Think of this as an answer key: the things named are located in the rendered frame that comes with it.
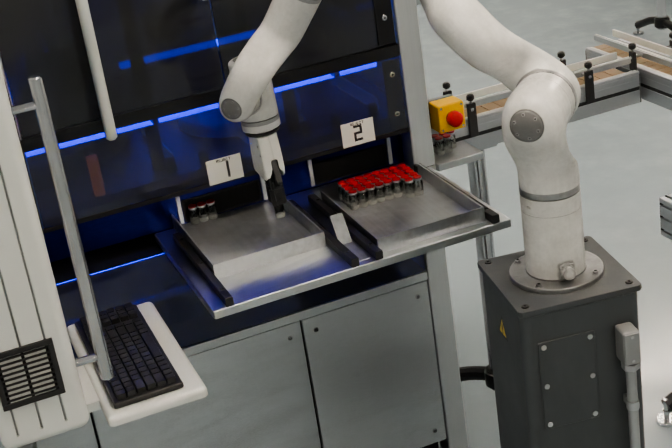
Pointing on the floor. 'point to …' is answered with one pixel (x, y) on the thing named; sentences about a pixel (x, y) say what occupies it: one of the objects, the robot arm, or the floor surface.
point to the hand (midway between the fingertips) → (276, 193)
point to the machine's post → (438, 273)
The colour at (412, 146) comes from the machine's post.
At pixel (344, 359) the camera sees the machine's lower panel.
